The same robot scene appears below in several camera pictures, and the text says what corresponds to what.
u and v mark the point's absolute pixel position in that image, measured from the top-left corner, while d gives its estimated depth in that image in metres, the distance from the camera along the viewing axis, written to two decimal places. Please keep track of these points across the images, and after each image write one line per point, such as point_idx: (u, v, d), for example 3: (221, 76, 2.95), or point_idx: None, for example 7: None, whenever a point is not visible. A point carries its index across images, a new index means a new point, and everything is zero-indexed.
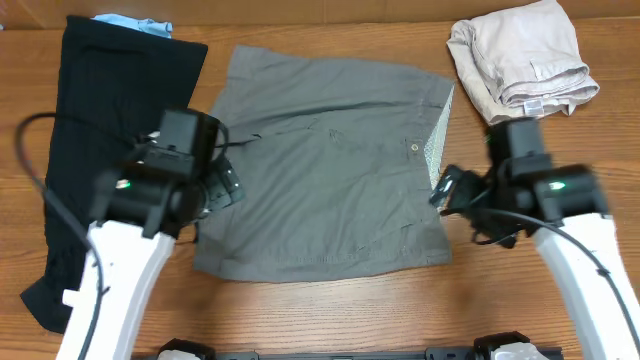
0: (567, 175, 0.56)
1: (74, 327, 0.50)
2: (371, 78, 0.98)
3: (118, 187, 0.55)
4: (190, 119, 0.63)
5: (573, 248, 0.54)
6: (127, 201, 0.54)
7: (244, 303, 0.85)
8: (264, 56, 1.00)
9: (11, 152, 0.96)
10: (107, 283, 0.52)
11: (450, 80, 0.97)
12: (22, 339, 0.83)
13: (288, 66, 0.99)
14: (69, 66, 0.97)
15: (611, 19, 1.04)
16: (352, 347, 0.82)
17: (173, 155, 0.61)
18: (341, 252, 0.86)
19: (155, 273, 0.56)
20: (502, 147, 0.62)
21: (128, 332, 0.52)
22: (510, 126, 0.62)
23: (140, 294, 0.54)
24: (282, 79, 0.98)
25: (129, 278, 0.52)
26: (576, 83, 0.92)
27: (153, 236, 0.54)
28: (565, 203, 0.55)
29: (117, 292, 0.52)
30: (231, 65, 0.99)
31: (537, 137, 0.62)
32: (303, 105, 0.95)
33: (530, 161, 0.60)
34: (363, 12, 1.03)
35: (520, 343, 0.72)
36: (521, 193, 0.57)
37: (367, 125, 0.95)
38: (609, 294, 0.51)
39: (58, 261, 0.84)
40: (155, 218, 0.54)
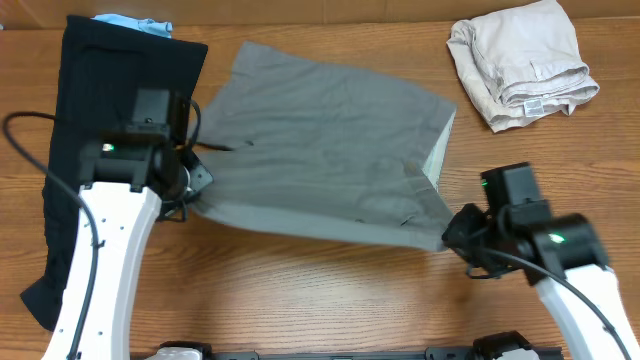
0: (567, 226, 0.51)
1: (71, 291, 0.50)
2: (374, 88, 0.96)
3: (103, 149, 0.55)
4: (161, 94, 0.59)
5: (575, 299, 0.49)
6: (116, 162, 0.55)
7: (243, 303, 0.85)
8: (270, 54, 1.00)
9: (10, 152, 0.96)
10: (102, 236, 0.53)
11: (451, 105, 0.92)
12: (22, 339, 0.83)
13: (292, 67, 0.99)
14: (69, 67, 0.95)
15: (611, 19, 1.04)
16: (352, 347, 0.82)
17: (150, 128, 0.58)
18: (336, 230, 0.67)
19: (144, 235, 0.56)
20: (499, 197, 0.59)
21: (124, 305, 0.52)
22: (505, 173, 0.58)
23: (132, 262, 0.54)
24: (285, 80, 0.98)
25: (123, 229, 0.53)
26: (576, 82, 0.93)
27: (142, 190, 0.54)
28: (566, 257, 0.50)
29: (113, 244, 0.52)
30: (237, 60, 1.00)
31: (534, 185, 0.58)
32: (299, 113, 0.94)
33: (528, 208, 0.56)
34: (363, 13, 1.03)
35: (521, 351, 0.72)
36: (522, 245, 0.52)
37: (364, 137, 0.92)
38: (613, 345, 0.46)
39: (57, 261, 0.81)
40: (141, 171, 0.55)
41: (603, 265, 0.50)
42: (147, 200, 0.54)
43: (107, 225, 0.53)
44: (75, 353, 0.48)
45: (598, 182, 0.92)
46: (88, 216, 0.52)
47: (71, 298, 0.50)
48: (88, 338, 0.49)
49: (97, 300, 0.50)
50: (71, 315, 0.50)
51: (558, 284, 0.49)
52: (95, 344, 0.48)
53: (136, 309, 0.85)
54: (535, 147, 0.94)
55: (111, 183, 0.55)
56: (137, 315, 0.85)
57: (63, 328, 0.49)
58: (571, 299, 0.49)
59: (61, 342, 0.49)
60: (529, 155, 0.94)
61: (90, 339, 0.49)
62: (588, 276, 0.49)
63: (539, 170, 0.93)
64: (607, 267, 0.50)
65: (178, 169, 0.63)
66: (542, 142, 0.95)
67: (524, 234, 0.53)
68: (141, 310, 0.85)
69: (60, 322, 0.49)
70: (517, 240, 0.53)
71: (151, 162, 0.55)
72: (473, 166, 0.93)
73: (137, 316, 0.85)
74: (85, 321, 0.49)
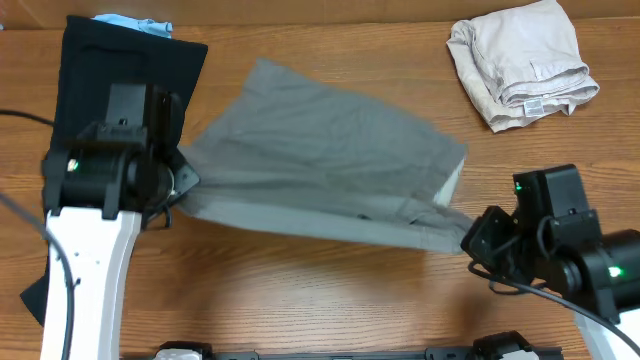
0: (624, 257, 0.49)
1: (51, 337, 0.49)
2: (390, 121, 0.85)
3: (68, 168, 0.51)
4: (136, 91, 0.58)
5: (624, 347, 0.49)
6: (83, 182, 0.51)
7: (243, 303, 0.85)
8: (283, 76, 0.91)
9: (10, 152, 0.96)
10: (76, 274, 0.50)
11: (463, 149, 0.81)
12: (23, 339, 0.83)
13: (305, 90, 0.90)
14: (69, 65, 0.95)
15: (612, 19, 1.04)
16: (352, 347, 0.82)
17: (126, 130, 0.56)
18: (341, 230, 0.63)
19: (125, 264, 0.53)
20: (539, 205, 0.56)
21: (108, 344, 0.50)
22: (547, 178, 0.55)
23: (114, 295, 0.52)
24: (295, 102, 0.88)
25: (99, 264, 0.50)
26: (576, 82, 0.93)
27: (116, 216, 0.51)
28: (620, 293, 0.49)
29: (89, 281, 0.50)
30: (249, 79, 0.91)
31: (580, 194, 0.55)
32: (305, 140, 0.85)
33: (572, 221, 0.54)
34: (363, 13, 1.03)
35: (524, 353, 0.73)
36: (568, 268, 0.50)
37: (370, 167, 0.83)
38: None
39: None
40: (111, 192, 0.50)
41: None
42: (120, 229, 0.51)
43: (82, 260, 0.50)
44: None
45: (598, 182, 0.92)
46: (61, 253, 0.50)
47: (52, 344, 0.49)
48: None
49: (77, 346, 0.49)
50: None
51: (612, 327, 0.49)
52: None
53: (136, 310, 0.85)
54: (535, 147, 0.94)
55: (81, 209, 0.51)
56: (137, 316, 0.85)
57: None
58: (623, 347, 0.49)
59: None
60: (529, 155, 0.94)
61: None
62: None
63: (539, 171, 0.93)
64: None
65: (161, 172, 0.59)
66: (542, 142, 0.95)
67: (573, 256, 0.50)
68: (142, 310, 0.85)
69: None
70: (564, 263, 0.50)
71: (122, 181, 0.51)
72: (473, 167, 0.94)
73: (137, 316, 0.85)
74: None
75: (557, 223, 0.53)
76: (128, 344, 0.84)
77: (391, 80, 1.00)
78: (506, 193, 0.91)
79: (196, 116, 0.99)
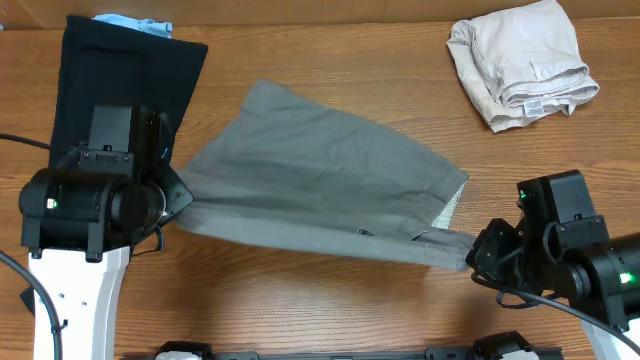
0: (633, 260, 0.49)
1: None
2: (385, 147, 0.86)
3: (46, 205, 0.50)
4: (120, 113, 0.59)
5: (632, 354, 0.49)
6: (66, 222, 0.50)
7: (244, 303, 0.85)
8: (284, 96, 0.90)
9: (9, 152, 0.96)
10: (63, 316, 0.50)
11: (462, 175, 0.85)
12: (23, 339, 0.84)
13: (304, 112, 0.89)
14: (70, 66, 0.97)
15: (613, 19, 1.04)
16: (352, 347, 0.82)
17: (111, 156, 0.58)
18: (344, 245, 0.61)
19: (111, 299, 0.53)
20: (545, 211, 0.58)
21: None
22: (551, 184, 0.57)
23: (103, 332, 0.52)
24: (294, 125, 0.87)
25: (85, 305, 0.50)
26: (576, 83, 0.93)
27: (99, 257, 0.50)
28: (631, 299, 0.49)
29: (76, 323, 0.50)
30: (247, 97, 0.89)
31: (584, 200, 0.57)
32: (302, 164, 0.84)
33: (579, 226, 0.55)
34: (363, 13, 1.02)
35: (523, 354, 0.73)
36: (577, 272, 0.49)
37: (368, 190, 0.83)
38: None
39: None
40: (93, 232, 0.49)
41: None
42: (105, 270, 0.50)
43: (68, 302, 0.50)
44: None
45: (598, 183, 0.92)
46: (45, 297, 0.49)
47: None
48: None
49: None
50: None
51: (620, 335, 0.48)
52: None
53: (137, 310, 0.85)
54: (535, 147, 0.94)
55: (64, 249, 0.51)
56: (137, 316, 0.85)
57: None
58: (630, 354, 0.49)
59: None
60: (529, 155, 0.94)
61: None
62: None
63: (539, 171, 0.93)
64: None
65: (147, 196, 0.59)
66: (542, 142, 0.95)
67: (581, 259, 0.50)
68: (142, 311, 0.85)
69: None
70: (572, 267, 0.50)
71: (106, 218, 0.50)
72: (473, 167, 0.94)
73: (137, 316, 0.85)
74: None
75: (563, 228, 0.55)
76: (128, 344, 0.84)
77: (391, 80, 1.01)
78: (506, 193, 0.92)
79: (196, 117, 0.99)
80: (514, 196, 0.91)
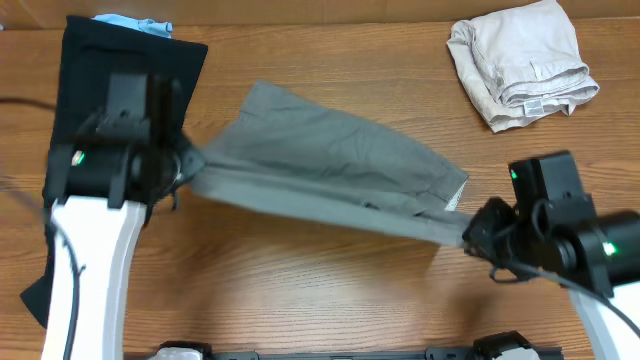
0: (618, 231, 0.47)
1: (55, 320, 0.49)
2: (387, 148, 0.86)
3: (72, 161, 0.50)
4: (135, 85, 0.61)
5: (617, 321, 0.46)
6: (88, 174, 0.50)
7: (243, 303, 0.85)
8: (282, 97, 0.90)
9: (10, 152, 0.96)
10: (81, 260, 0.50)
11: (463, 173, 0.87)
12: (23, 339, 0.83)
13: (303, 112, 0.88)
14: (68, 67, 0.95)
15: (612, 19, 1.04)
16: (352, 347, 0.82)
17: (126, 121, 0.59)
18: (349, 214, 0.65)
19: (129, 251, 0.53)
20: (532, 189, 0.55)
21: (113, 327, 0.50)
22: (542, 163, 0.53)
23: (120, 279, 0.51)
24: (294, 125, 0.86)
25: (105, 251, 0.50)
26: (576, 83, 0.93)
27: (120, 206, 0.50)
28: (616, 272, 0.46)
29: (93, 267, 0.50)
30: (245, 102, 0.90)
31: (574, 179, 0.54)
32: (304, 165, 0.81)
33: (567, 204, 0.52)
34: (363, 13, 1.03)
35: (521, 351, 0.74)
36: (564, 247, 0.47)
37: (375, 186, 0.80)
38: None
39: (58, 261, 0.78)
40: (115, 186, 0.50)
41: None
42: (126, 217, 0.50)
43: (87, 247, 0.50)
44: None
45: (598, 182, 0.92)
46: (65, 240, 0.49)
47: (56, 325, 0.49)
48: None
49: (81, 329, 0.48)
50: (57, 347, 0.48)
51: (603, 303, 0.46)
52: None
53: (136, 310, 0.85)
54: (535, 147, 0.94)
55: (85, 199, 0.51)
56: (137, 316, 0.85)
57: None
58: (615, 322, 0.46)
59: None
60: (529, 155, 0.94)
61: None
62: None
63: None
64: None
65: (166, 159, 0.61)
66: (542, 142, 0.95)
67: (567, 234, 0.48)
68: (142, 310, 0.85)
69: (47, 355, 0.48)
70: (558, 242, 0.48)
71: (126, 175, 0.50)
72: (473, 166, 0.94)
73: (137, 316, 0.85)
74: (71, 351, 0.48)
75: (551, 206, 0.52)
76: (128, 344, 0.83)
77: (392, 80, 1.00)
78: (506, 192, 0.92)
79: (197, 116, 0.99)
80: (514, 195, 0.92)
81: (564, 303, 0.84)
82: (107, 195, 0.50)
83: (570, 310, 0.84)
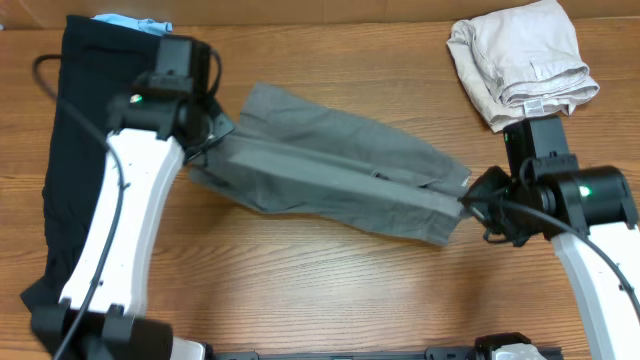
0: (598, 178, 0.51)
1: (99, 223, 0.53)
2: (393, 144, 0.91)
3: (131, 100, 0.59)
4: (184, 47, 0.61)
5: (594, 258, 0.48)
6: (143, 113, 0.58)
7: (243, 303, 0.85)
8: (283, 97, 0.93)
9: (10, 152, 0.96)
10: (128, 179, 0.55)
11: (465, 168, 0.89)
12: (22, 339, 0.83)
13: (304, 112, 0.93)
14: (69, 66, 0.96)
15: (612, 19, 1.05)
16: (352, 347, 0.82)
17: (173, 79, 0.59)
18: (354, 185, 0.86)
19: (167, 183, 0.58)
20: (525, 150, 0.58)
21: (145, 243, 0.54)
22: (531, 124, 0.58)
23: (156, 203, 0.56)
24: (297, 125, 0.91)
25: (147, 174, 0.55)
26: (576, 82, 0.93)
27: (167, 139, 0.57)
28: (591, 212, 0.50)
29: (137, 185, 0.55)
30: (246, 102, 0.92)
31: (561, 140, 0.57)
32: (311, 156, 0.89)
33: (553, 162, 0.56)
34: (363, 13, 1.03)
35: (521, 344, 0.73)
36: (545, 193, 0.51)
37: (381, 175, 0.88)
38: (628, 311, 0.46)
39: (58, 261, 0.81)
40: (164, 127, 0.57)
41: (630, 222, 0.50)
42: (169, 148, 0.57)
43: (134, 169, 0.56)
44: (97, 280, 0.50)
45: None
46: (115, 159, 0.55)
47: (100, 227, 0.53)
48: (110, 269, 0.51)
49: (120, 234, 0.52)
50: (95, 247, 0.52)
51: (580, 240, 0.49)
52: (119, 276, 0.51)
53: None
54: None
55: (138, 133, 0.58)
56: None
57: (87, 260, 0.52)
58: (592, 259, 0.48)
59: (86, 270, 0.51)
60: None
61: (115, 264, 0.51)
62: (614, 232, 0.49)
63: None
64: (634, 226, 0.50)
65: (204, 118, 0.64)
66: None
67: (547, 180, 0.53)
68: None
69: (85, 254, 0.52)
70: (539, 188, 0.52)
71: (175, 117, 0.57)
72: (474, 166, 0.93)
73: None
74: (106, 255, 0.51)
75: (536, 162, 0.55)
76: None
77: (392, 80, 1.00)
78: None
79: None
80: None
81: (564, 303, 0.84)
82: (156, 129, 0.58)
83: (569, 310, 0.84)
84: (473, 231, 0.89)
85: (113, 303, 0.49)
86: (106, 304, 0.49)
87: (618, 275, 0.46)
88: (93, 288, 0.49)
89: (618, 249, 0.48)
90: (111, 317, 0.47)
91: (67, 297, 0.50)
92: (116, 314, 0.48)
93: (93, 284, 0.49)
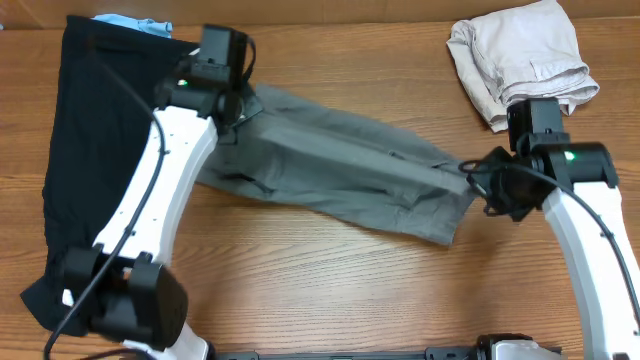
0: (583, 150, 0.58)
1: (138, 181, 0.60)
2: (397, 139, 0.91)
3: (178, 84, 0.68)
4: (224, 37, 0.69)
5: (579, 210, 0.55)
6: (186, 94, 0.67)
7: (243, 303, 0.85)
8: (283, 98, 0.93)
9: (10, 152, 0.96)
10: (169, 147, 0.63)
11: None
12: (23, 339, 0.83)
13: (305, 112, 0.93)
14: (69, 65, 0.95)
15: (612, 19, 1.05)
16: (352, 347, 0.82)
17: (213, 68, 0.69)
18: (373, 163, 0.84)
19: (199, 160, 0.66)
20: (523, 126, 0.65)
21: (175, 205, 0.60)
22: (531, 104, 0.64)
23: (189, 172, 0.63)
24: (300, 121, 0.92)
25: (186, 145, 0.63)
26: (576, 82, 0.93)
27: (206, 118, 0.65)
28: (576, 177, 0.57)
29: (176, 154, 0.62)
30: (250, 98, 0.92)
31: (557, 119, 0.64)
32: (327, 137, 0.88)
33: (547, 137, 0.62)
34: (363, 12, 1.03)
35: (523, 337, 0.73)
36: (535, 162, 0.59)
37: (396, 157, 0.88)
38: (608, 255, 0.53)
39: (56, 262, 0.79)
40: (205, 106, 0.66)
41: (611, 183, 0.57)
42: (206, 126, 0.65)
43: (175, 140, 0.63)
44: (130, 230, 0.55)
45: None
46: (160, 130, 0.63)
47: (137, 185, 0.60)
48: (144, 220, 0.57)
49: (156, 191, 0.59)
50: (133, 199, 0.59)
51: (566, 194, 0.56)
52: (150, 227, 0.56)
53: None
54: None
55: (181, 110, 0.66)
56: None
57: (123, 211, 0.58)
58: (578, 210, 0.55)
59: (121, 220, 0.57)
60: None
61: (146, 218, 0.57)
62: (595, 189, 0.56)
63: None
64: (614, 187, 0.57)
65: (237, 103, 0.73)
66: None
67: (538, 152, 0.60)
68: None
69: (123, 205, 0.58)
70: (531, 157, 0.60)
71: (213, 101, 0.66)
72: None
73: None
74: (142, 209, 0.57)
75: (532, 137, 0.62)
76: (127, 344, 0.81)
77: (392, 80, 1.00)
78: None
79: None
80: None
81: (564, 303, 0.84)
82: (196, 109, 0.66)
83: (569, 310, 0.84)
84: (473, 231, 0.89)
85: (143, 251, 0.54)
86: (136, 250, 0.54)
87: (600, 222, 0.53)
88: (125, 235, 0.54)
89: (597, 202, 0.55)
90: (140, 261, 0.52)
91: (101, 243, 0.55)
92: (144, 261, 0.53)
93: (126, 231, 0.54)
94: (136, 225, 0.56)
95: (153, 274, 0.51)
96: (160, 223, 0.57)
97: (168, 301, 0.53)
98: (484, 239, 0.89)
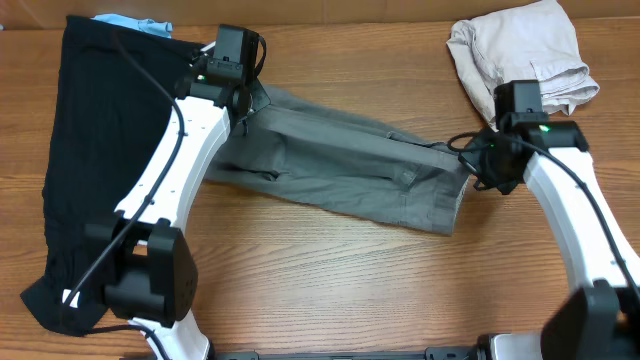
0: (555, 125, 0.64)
1: (157, 159, 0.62)
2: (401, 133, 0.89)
3: (196, 79, 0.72)
4: (237, 37, 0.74)
5: (555, 167, 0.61)
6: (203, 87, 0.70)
7: (244, 303, 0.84)
8: (285, 98, 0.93)
9: (10, 152, 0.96)
10: (188, 130, 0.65)
11: None
12: (22, 339, 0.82)
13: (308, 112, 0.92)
14: (69, 65, 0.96)
15: (611, 19, 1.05)
16: (352, 347, 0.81)
17: (227, 65, 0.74)
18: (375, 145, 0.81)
19: (212, 148, 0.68)
20: (507, 107, 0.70)
21: (189, 189, 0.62)
22: (514, 86, 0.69)
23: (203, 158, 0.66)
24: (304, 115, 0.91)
25: (203, 130, 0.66)
26: (576, 83, 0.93)
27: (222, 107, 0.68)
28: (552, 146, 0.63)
29: (194, 137, 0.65)
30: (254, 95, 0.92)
31: (538, 99, 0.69)
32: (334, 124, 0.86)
33: (528, 116, 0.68)
34: (362, 12, 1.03)
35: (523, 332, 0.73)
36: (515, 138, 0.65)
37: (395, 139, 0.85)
38: (585, 203, 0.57)
39: (58, 262, 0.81)
40: (221, 97, 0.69)
41: (582, 148, 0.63)
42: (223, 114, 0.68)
43: (192, 124, 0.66)
44: (150, 199, 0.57)
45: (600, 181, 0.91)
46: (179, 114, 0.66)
47: (154, 165, 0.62)
48: (162, 193, 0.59)
49: (174, 169, 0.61)
50: (152, 175, 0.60)
51: (542, 156, 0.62)
52: (167, 198, 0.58)
53: None
54: None
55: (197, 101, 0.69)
56: None
57: (143, 184, 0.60)
58: (553, 168, 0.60)
59: (140, 192, 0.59)
60: None
61: (165, 191, 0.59)
62: (568, 153, 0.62)
63: None
64: (585, 151, 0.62)
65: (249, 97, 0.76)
66: None
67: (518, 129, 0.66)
68: None
69: (142, 179, 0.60)
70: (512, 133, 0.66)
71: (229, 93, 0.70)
72: None
73: None
74: (162, 181, 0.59)
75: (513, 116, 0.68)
76: (128, 344, 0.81)
77: (392, 80, 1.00)
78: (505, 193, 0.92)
79: None
80: (513, 195, 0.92)
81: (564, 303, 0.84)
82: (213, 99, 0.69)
83: None
84: (473, 231, 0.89)
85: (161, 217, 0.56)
86: (154, 218, 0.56)
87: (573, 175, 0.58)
88: (144, 204, 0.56)
89: (570, 163, 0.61)
90: (159, 226, 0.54)
91: (122, 209, 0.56)
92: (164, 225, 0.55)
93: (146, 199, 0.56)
94: (154, 196, 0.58)
95: (171, 237, 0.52)
96: (178, 194, 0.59)
97: (183, 266, 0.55)
98: (484, 239, 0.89)
